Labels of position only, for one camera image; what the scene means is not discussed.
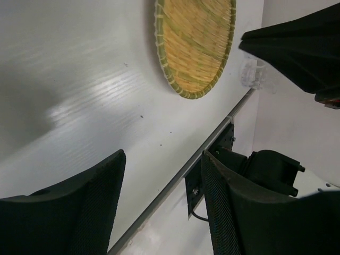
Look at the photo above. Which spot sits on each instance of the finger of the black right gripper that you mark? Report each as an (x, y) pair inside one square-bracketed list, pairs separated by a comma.
[(305, 50)]

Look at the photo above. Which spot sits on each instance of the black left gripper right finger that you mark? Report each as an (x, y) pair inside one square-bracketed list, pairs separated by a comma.
[(258, 211)]

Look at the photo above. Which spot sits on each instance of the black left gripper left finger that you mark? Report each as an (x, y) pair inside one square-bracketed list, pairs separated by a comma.
[(74, 216)]

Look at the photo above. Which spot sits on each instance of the clear plastic cup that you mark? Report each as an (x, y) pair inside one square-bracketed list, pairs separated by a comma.
[(254, 74)]

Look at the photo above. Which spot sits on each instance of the round yellow bamboo plate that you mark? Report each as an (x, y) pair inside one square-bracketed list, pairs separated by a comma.
[(194, 40)]

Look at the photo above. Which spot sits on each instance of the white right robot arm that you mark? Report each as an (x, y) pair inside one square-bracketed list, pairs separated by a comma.
[(252, 205)]

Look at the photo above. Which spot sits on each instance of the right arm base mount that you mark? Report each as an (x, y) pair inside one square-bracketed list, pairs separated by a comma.
[(204, 173)]

